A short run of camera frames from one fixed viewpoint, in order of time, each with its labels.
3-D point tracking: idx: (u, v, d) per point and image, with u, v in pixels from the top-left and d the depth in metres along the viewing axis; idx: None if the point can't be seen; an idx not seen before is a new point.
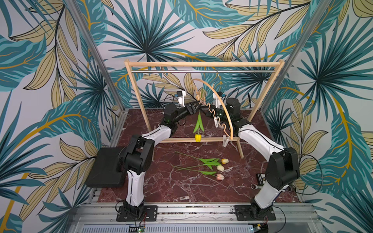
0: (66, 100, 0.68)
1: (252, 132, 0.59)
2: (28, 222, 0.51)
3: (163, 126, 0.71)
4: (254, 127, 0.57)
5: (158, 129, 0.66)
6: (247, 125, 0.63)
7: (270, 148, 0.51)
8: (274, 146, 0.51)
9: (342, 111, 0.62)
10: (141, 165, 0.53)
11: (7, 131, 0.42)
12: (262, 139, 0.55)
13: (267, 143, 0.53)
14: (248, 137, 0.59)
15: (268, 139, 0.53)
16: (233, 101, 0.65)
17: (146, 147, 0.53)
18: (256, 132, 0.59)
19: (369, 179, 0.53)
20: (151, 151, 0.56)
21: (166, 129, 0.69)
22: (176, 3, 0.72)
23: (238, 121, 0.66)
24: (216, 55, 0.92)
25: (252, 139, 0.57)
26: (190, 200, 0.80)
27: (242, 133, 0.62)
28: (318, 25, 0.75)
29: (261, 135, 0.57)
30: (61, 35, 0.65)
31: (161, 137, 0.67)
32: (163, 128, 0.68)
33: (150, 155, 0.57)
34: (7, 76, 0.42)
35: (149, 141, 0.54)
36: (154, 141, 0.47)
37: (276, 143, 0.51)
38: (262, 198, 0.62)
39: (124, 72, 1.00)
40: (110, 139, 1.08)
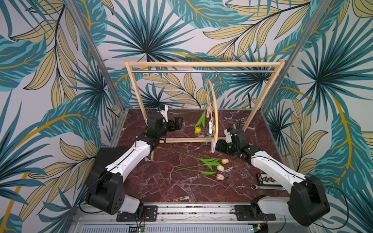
0: (66, 100, 0.68)
1: (265, 160, 0.56)
2: (28, 222, 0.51)
3: (138, 146, 0.56)
4: (267, 154, 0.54)
5: (130, 152, 0.52)
6: (259, 151, 0.60)
7: (289, 177, 0.47)
8: (294, 176, 0.47)
9: (342, 111, 0.62)
10: (108, 206, 0.41)
11: (7, 131, 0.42)
12: (279, 167, 0.51)
13: (285, 172, 0.49)
14: (263, 164, 0.55)
15: (286, 168, 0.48)
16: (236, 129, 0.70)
17: (111, 185, 0.41)
18: (270, 159, 0.56)
19: (369, 179, 0.53)
20: (120, 188, 0.44)
21: (140, 149, 0.55)
22: (176, 3, 0.72)
23: (249, 148, 0.64)
24: (216, 55, 0.92)
25: (268, 167, 0.53)
26: (190, 200, 0.80)
27: (254, 161, 0.58)
28: (318, 25, 0.75)
29: (276, 163, 0.53)
30: (61, 35, 0.65)
31: (136, 160, 0.53)
32: (138, 149, 0.55)
33: (121, 191, 0.45)
34: (7, 76, 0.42)
35: (115, 178, 0.42)
36: (120, 176, 0.44)
37: (296, 173, 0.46)
38: (268, 206, 0.59)
39: (124, 72, 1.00)
40: (110, 139, 1.08)
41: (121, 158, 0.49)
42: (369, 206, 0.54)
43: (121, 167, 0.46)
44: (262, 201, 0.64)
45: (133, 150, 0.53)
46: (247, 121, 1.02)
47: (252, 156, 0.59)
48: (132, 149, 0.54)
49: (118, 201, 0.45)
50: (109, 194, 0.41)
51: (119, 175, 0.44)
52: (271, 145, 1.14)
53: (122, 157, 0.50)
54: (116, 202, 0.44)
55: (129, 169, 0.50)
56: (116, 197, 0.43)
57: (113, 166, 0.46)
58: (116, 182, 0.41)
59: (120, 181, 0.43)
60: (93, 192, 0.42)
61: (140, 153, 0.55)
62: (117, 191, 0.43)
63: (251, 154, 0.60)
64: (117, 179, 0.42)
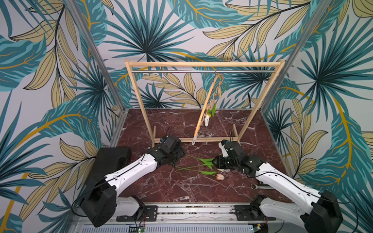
0: (66, 100, 0.68)
1: (273, 175, 0.51)
2: (28, 222, 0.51)
3: (144, 162, 0.53)
4: (273, 168, 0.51)
5: (135, 165, 0.51)
6: (263, 165, 0.56)
7: (305, 197, 0.44)
8: (308, 194, 0.44)
9: (342, 111, 0.62)
10: (94, 217, 0.40)
11: (7, 131, 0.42)
12: (290, 183, 0.48)
13: (298, 190, 0.46)
14: (271, 180, 0.51)
15: (298, 184, 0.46)
16: (230, 143, 0.65)
17: (102, 198, 0.40)
18: (279, 174, 0.52)
19: (369, 179, 0.53)
20: (110, 202, 0.42)
21: (145, 165, 0.53)
22: (176, 3, 0.72)
23: (250, 160, 0.58)
24: (216, 55, 0.92)
25: (277, 183, 0.49)
26: (190, 200, 0.80)
27: (261, 176, 0.53)
28: (318, 25, 0.75)
29: (286, 179, 0.50)
30: (61, 36, 0.65)
31: (137, 175, 0.50)
32: (142, 165, 0.52)
33: (111, 205, 0.43)
34: (7, 77, 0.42)
35: (110, 191, 0.41)
36: (114, 192, 0.43)
37: (310, 190, 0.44)
38: (271, 211, 0.59)
39: (124, 72, 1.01)
40: (110, 139, 1.08)
41: (124, 170, 0.48)
42: (369, 206, 0.54)
43: (120, 180, 0.45)
44: (263, 205, 0.63)
45: (138, 164, 0.52)
46: (246, 121, 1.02)
47: (255, 170, 0.54)
48: (137, 163, 0.52)
49: (106, 214, 0.43)
50: (98, 207, 0.40)
51: (113, 188, 0.42)
52: (271, 145, 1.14)
53: (126, 168, 0.49)
54: (104, 216, 0.42)
55: (128, 184, 0.49)
56: (104, 211, 0.41)
57: (112, 176, 0.45)
58: (108, 196, 0.40)
59: (113, 196, 0.41)
60: (86, 197, 0.42)
61: (144, 168, 0.52)
62: (106, 205, 0.40)
63: (255, 168, 0.55)
64: (110, 193, 0.40)
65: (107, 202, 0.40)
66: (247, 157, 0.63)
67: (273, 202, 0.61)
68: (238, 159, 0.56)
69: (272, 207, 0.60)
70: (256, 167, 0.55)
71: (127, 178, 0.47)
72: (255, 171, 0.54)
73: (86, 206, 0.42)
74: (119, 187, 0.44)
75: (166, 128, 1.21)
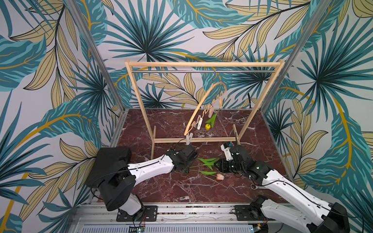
0: (66, 100, 0.68)
1: (282, 184, 0.50)
2: (28, 222, 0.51)
3: (162, 161, 0.56)
4: (282, 176, 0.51)
5: (156, 163, 0.53)
6: (270, 172, 0.54)
7: (314, 208, 0.43)
8: (318, 206, 0.43)
9: (342, 111, 0.62)
10: (110, 201, 0.42)
11: (7, 131, 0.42)
12: (300, 194, 0.47)
13: (308, 201, 0.45)
14: (279, 189, 0.49)
15: (307, 195, 0.46)
16: (237, 147, 0.62)
17: (122, 184, 0.42)
18: (287, 183, 0.50)
19: (369, 179, 0.53)
20: (127, 190, 0.43)
21: (163, 165, 0.55)
22: (176, 4, 0.72)
23: (258, 167, 0.56)
24: (216, 55, 0.92)
25: (286, 192, 0.48)
26: (190, 200, 0.80)
27: (269, 185, 0.52)
28: (318, 25, 0.75)
29: (295, 189, 0.48)
30: (61, 36, 0.65)
31: (155, 172, 0.52)
32: (161, 164, 0.54)
33: (127, 193, 0.44)
34: (7, 76, 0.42)
35: (130, 179, 0.43)
36: (134, 181, 0.45)
37: (319, 202, 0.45)
38: (272, 214, 0.60)
39: (124, 72, 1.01)
40: (110, 139, 1.08)
41: (145, 164, 0.51)
42: (369, 206, 0.54)
43: (140, 172, 0.47)
44: (265, 207, 0.63)
45: (158, 161, 0.54)
46: (246, 121, 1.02)
47: (262, 177, 0.53)
48: (157, 160, 0.55)
49: (119, 200, 0.44)
50: (116, 192, 0.42)
51: (133, 176, 0.45)
52: (271, 145, 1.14)
53: (146, 162, 0.52)
54: (117, 202, 0.44)
55: (145, 176, 0.49)
56: (120, 197, 0.43)
57: (134, 167, 0.48)
58: (128, 183, 0.42)
59: (131, 184, 0.42)
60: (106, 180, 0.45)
61: (161, 167, 0.54)
62: (124, 191, 0.42)
63: (262, 175, 0.53)
64: (131, 181, 0.43)
65: (126, 187, 0.41)
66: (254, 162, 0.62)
67: (276, 206, 0.61)
68: (244, 164, 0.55)
69: (276, 211, 0.59)
70: (264, 174, 0.54)
71: (146, 172, 0.49)
72: (262, 178, 0.53)
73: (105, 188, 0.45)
74: (139, 176, 0.46)
75: (166, 128, 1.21)
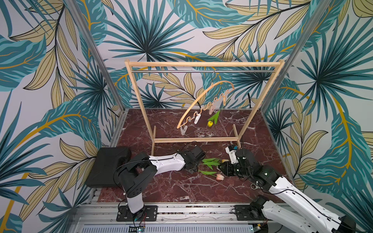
0: (66, 100, 0.68)
1: (291, 193, 0.48)
2: (28, 222, 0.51)
3: (177, 158, 0.61)
4: (292, 185, 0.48)
5: (171, 158, 0.58)
6: (279, 179, 0.52)
7: (325, 221, 0.42)
8: (329, 219, 0.43)
9: (342, 111, 0.62)
10: (129, 188, 0.45)
11: (7, 131, 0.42)
12: (309, 205, 0.46)
13: (318, 213, 0.44)
14: (288, 198, 0.48)
15: (317, 206, 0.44)
16: (243, 151, 0.60)
17: (145, 172, 0.46)
18: (297, 192, 0.49)
19: (369, 179, 0.53)
20: (148, 179, 0.47)
21: (177, 161, 0.59)
22: (176, 3, 0.72)
23: (266, 173, 0.54)
24: (216, 55, 0.92)
25: (294, 202, 0.47)
26: (190, 200, 0.80)
27: (278, 193, 0.50)
28: (318, 24, 0.74)
29: (305, 199, 0.47)
30: (61, 36, 0.65)
31: (170, 166, 0.57)
32: (176, 160, 0.59)
33: (146, 182, 0.48)
34: (7, 76, 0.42)
35: (152, 169, 0.47)
36: (156, 170, 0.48)
37: (330, 214, 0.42)
38: (274, 216, 0.59)
39: (124, 72, 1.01)
40: (110, 139, 1.08)
41: (163, 157, 0.56)
42: (369, 206, 0.54)
43: (159, 164, 0.51)
44: (267, 209, 0.63)
45: (172, 158, 0.59)
46: (246, 121, 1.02)
47: (272, 184, 0.51)
48: (172, 156, 0.60)
49: (137, 190, 0.47)
50: (138, 179, 0.46)
51: (154, 167, 0.49)
52: (271, 145, 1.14)
53: (164, 157, 0.57)
54: (134, 191, 0.46)
55: (161, 170, 0.54)
56: (140, 185, 0.46)
57: (154, 158, 0.52)
58: (152, 172, 0.46)
59: (154, 173, 0.47)
60: (128, 168, 0.48)
61: (176, 163, 0.59)
62: (145, 179, 0.46)
63: (271, 182, 0.52)
64: (154, 170, 0.47)
65: (148, 175, 0.45)
66: (261, 167, 0.60)
67: (278, 208, 0.61)
68: (250, 169, 0.57)
69: (277, 214, 0.59)
70: (272, 181, 0.52)
71: (164, 165, 0.53)
72: (270, 185, 0.51)
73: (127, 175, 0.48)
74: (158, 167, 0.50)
75: (166, 128, 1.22)
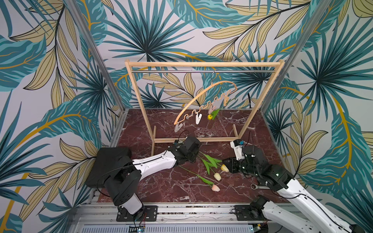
0: (66, 100, 0.68)
1: (303, 198, 0.45)
2: (28, 222, 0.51)
3: (166, 156, 0.58)
4: (305, 190, 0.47)
5: (159, 158, 0.55)
6: (290, 181, 0.48)
7: (336, 230, 0.40)
8: (340, 227, 0.41)
9: (342, 111, 0.62)
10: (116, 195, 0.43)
11: (6, 131, 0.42)
12: (321, 211, 0.43)
13: (330, 221, 0.42)
14: (299, 203, 0.45)
15: (329, 214, 0.43)
16: (252, 149, 0.54)
17: (128, 178, 0.43)
18: (309, 197, 0.46)
19: (369, 179, 0.53)
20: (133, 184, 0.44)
21: (165, 160, 0.56)
22: (176, 3, 0.72)
23: (277, 174, 0.50)
24: (216, 55, 0.92)
25: (306, 208, 0.44)
26: (190, 200, 0.80)
27: (291, 197, 0.46)
28: (318, 25, 0.75)
29: (317, 206, 0.44)
30: (61, 36, 0.65)
31: (160, 166, 0.54)
32: (163, 159, 0.56)
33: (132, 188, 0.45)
34: (7, 76, 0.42)
35: (135, 174, 0.44)
36: (140, 175, 0.46)
37: (341, 223, 0.41)
38: (274, 217, 0.60)
39: (124, 72, 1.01)
40: (110, 139, 1.08)
41: (149, 159, 0.52)
42: (369, 206, 0.53)
43: (144, 167, 0.49)
44: (267, 210, 0.63)
45: (161, 157, 0.56)
46: (246, 121, 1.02)
47: (283, 186, 0.47)
48: (160, 156, 0.56)
49: (126, 195, 0.45)
50: (123, 186, 0.43)
51: (139, 172, 0.46)
52: (271, 145, 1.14)
53: (150, 158, 0.54)
54: (124, 196, 0.45)
55: (149, 171, 0.51)
56: (126, 191, 0.44)
57: (139, 162, 0.49)
58: (135, 177, 0.43)
59: (138, 178, 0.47)
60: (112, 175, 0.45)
61: (164, 162, 0.56)
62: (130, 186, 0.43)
63: (282, 184, 0.48)
64: (137, 176, 0.44)
65: (133, 181, 0.43)
66: (270, 167, 0.54)
67: (279, 209, 0.61)
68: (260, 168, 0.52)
69: (278, 215, 0.59)
70: (283, 183, 0.48)
71: (151, 167, 0.50)
72: (281, 186, 0.47)
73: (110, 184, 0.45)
74: (144, 171, 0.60)
75: (166, 128, 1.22)
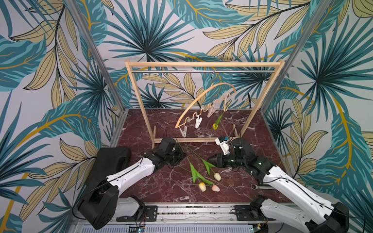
0: (66, 100, 0.68)
1: (284, 181, 0.49)
2: (28, 222, 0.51)
3: (143, 162, 0.57)
4: (285, 173, 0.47)
5: (136, 167, 0.53)
6: (273, 168, 0.52)
7: (317, 208, 0.42)
8: (321, 205, 0.42)
9: (342, 111, 0.62)
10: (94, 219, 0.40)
11: (6, 132, 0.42)
12: (301, 191, 0.46)
13: (311, 200, 0.43)
14: (281, 186, 0.48)
15: (310, 193, 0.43)
16: (240, 141, 0.58)
17: (105, 198, 0.40)
18: (290, 180, 0.49)
19: (369, 179, 0.53)
20: (113, 202, 0.43)
21: (144, 168, 0.55)
22: (176, 3, 0.72)
23: (260, 162, 0.55)
24: (216, 55, 0.92)
25: (288, 191, 0.47)
26: (190, 200, 0.80)
27: (271, 181, 0.51)
28: (318, 25, 0.75)
29: (298, 186, 0.47)
30: (61, 36, 0.65)
31: (138, 176, 0.53)
32: (142, 167, 0.55)
33: (113, 207, 0.44)
34: (7, 77, 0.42)
35: (112, 191, 0.42)
36: (117, 191, 0.44)
37: (323, 201, 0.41)
38: (272, 213, 0.59)
39: (124, 72, 0.99)
40: (110, 139, 1.08)
41: (124, 172, 0.50)
42: (369, 206, 0.54)
43: (121, 181, 0.46)
44: (265, 207, 0.63)
45: (137, 166, 0.54)
46: (246, 121, 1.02)
47: (265, 173, 0.51)
48: (136, 165, 0.54)
49: (107, 215, 0.43)
50: (100, 207, 0.40)
51: (116, 187, 0.44)
52: (271, 145, 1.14)
53: (126, 170, 0.51)
54: (104, 217, 0.42)
55: (127, 186, 0.49)
56: (106, 212, 0.42)
57: (113, 177, 0.46)
58: (111, 195, 0.41)
59: (115, 195, 0.42)
60: (85, 199, 0.42)
61: (143, 171, 0.54)
62: (108, 205, 0.41)
63: (264, 171, 0.52)
64: (113, 192, 0.42)
65: (110, 200, 0.41)
66: (256, 157, 0.60)
67: (276, 205, 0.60)
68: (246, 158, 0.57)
69: (275, 209, 0.59)
70: (266, 170, 0.52)
71: (128, 179, 0.48)
72: (263, 174, 0.51)
73: (86, 209, 0.42)
74: (121, 187, 0.45)
75: (166, 128, 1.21)
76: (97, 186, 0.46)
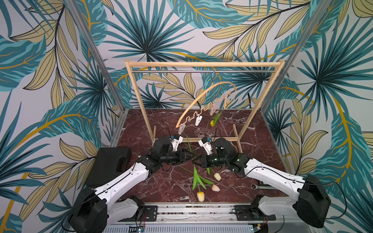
0: (66, 100, 0.68)
1: (260, 169, 0.53)
2: (28, 222, 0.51)
3: (136, 169, 0.54)
4: (259, 162, 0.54)
5: (128, 174, 0.51)
6: (250, 161, 0.57)
7: (291, 185, 0.45)
8: (294, 181, 0.46)
9: (342, 111, 0.62)
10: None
11: (6, 131, 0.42)
12: (276, 174, 0.50)
13: (285, 179, 0.47)
14: (259, 174, 0.52)
15: (282, 174, 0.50)
16: (220, 141, 0.62)
17: (93, 213, 0.39)
18: (265, 167, 0.53)
19: (369, 179, 0.53)
20: (103, 215, 0.41)
21: (136, 174, 0.52)
22: (176, 3, 0.72)
23: (238, 159, 0.60)
24: (216, 55, 0.92)
25: (265, 176, 0.51)
26: (190, 200, 0.80)
27: (249, 173, 0.55)
28: (318, 24, 0.74)
29: (271, 171, 0.51)
30: (61, 36, 0.65)
31: (131, 184, 0.51)
32: (134, 174, 0.52)
33: (102, 220, 0.42)
34: (7, 76, 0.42)
35: (99, 206, 0.40)
36: (106, 206, 0.42)
37: (294, 176, 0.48)
38: (269, 209, 0.59)
39: (124, 72, 0.99)
40: (110, 139, 1.08)
41: (114, 181, 0.48)
42: (369, 206, 0.54)
43: (110, 192, 0.44)
44: (262, 205, 0.63)
45: (129, 174, 0.51)
46: (246, 121, 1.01)
47: (243, 167, 0.56)
48: (128, 172, 0.52)
49: (97, 228, 0.41)
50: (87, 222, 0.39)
51: (103, 202, 0.41)
52: (271, 145, 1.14)
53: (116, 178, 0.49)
54: (95, 229, 0.41)
55: (121, 194, 0.49)
56: (95, 225, 0.40)
57: (102, 190, 0.44)
58: (99, 211, 0.39)
59: (103, 210, 0.40)
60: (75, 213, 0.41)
61: (135, 178, 0.52)
62: (96, 220, 0.39)
63: (243, 166, 0.56)
64: (101, 208, 0.40)
65: (98, 215, 0.39)
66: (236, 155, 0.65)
67: (268, 199, 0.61)
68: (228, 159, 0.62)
69: (269, 203, 0.60)
70: (244, 164, 0.57)
71: (118, 190, 0.46)
72: (242, 168, 0.56)
73: (75, 222, 0.41)
74: (111, 198, 0.44)
75: (166, 127, 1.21)
76: (85, 199, 0.44)
